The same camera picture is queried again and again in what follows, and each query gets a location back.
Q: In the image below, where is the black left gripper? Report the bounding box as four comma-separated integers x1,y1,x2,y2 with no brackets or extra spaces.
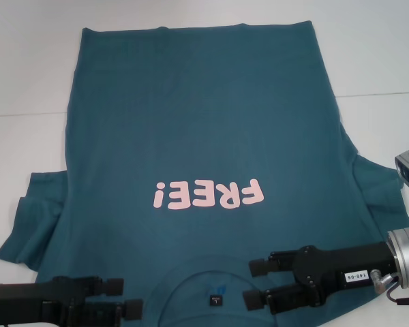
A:
0,276,143,327

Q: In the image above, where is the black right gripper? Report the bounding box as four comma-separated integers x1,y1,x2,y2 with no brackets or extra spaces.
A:
243,242,396,314

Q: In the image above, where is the teal T-shirt pink FREE print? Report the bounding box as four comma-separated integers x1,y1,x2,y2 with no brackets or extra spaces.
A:
0,20,409,327

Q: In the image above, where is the right arm cable with connector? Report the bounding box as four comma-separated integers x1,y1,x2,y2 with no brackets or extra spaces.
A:
370,268,408,307

